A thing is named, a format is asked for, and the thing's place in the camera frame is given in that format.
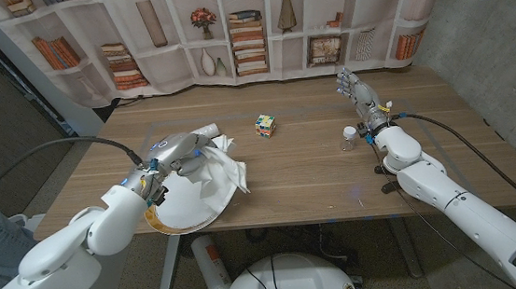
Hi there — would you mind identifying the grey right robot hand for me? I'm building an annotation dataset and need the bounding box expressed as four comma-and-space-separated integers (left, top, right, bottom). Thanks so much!
334, 63, 394, 135

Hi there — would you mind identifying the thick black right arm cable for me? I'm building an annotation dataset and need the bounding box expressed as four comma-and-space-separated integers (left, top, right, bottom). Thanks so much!
395, 103, 516, 241

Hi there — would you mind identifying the clear white-capped medicine bottle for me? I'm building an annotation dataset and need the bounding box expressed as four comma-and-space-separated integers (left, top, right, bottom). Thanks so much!
338, 125, 359, 153

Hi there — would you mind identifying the white tube with orange label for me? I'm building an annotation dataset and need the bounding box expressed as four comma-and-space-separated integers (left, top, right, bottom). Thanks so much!
189, 232, 233, 289

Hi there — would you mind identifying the white cloth napkin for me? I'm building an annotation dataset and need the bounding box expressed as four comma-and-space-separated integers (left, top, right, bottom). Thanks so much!
191, 131, 251, 202

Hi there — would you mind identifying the grey table leg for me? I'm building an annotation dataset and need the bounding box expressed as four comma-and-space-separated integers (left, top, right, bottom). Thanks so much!
155, 234, 187, 289
388, 215, 425, 282

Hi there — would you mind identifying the multicoloured rubik's cube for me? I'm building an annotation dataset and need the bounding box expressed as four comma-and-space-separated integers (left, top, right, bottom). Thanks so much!
254, 112, 278, 140

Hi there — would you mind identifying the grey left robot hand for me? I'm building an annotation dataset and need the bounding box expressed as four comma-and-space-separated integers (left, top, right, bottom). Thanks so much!
119, 129, 224, 209

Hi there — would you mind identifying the printed bookshelf backdrop cloth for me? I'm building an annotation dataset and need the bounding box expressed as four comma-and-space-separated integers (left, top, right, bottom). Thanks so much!
0, 0, 462, 117

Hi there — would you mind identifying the white ribbed cylinder roll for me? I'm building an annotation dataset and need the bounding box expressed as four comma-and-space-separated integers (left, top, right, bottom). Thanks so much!
190, 122, 221, 140

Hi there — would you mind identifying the white gold-rimmed paper plate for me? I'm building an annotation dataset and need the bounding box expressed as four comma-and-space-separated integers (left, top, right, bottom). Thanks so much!
137, 139, 243, 239

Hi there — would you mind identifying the white chair base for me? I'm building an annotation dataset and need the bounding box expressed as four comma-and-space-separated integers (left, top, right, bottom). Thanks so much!
4, 212, 36, 231

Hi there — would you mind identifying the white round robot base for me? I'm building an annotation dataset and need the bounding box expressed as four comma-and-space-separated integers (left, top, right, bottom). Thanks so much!
220, 246, 359, 289

